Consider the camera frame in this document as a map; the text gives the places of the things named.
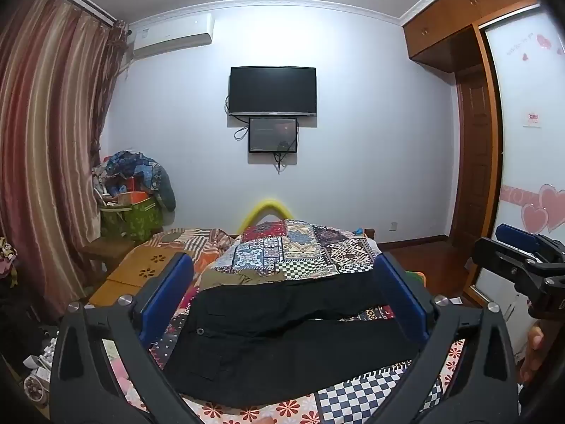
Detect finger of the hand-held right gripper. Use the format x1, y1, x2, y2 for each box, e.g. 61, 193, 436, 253
470, 237, 537, 282
494, 223, 565, 260

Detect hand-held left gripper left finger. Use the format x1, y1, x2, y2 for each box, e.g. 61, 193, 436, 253
49, 252, 199, 424

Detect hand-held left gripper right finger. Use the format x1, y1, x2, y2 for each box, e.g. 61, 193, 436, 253
374, 252, 519, 424

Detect black pants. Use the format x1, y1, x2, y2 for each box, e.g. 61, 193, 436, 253
163, 269, 435, 407

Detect person's right hand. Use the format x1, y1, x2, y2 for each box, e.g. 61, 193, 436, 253
518, 324, 546, 385

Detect wooden table with flower cutouts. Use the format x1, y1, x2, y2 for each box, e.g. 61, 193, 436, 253
88, 245, 178, 307

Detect orange striped bedsheet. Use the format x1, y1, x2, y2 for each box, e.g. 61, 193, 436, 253
145, 227, 236, 275

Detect khaki cloth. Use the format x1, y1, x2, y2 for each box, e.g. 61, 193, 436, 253
201, 269, 287, 292

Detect wooden stool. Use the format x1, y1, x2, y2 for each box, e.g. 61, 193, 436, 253
82, 236, 135, 271

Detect green storage box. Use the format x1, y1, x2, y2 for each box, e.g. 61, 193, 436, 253
99, 196, 164, 242

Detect patchwork printed blanket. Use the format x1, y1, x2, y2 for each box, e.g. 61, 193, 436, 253
145, 218, 469, 424

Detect pile of printed clothes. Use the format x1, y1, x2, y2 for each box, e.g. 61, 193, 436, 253
92, 150, 177, 213

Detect yellow curved foam tube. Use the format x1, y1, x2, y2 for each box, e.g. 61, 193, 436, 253
238, 198, 294, 235

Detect white clutter on floor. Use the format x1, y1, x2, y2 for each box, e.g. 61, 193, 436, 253
22, 336, 59, 407

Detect red striped curtain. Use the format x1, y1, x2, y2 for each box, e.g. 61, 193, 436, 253
0, 0, 130, 324

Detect white air conditioner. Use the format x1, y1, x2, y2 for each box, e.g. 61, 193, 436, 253
130, 13, 214, 59

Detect small black wall monitor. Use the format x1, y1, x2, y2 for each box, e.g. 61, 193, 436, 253
248, 117, 297, 154

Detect black wall television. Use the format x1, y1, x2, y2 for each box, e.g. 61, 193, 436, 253
227, 66, 317, 118

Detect curtain rail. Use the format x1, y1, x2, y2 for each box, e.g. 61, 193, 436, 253
37, 0, 130, 31

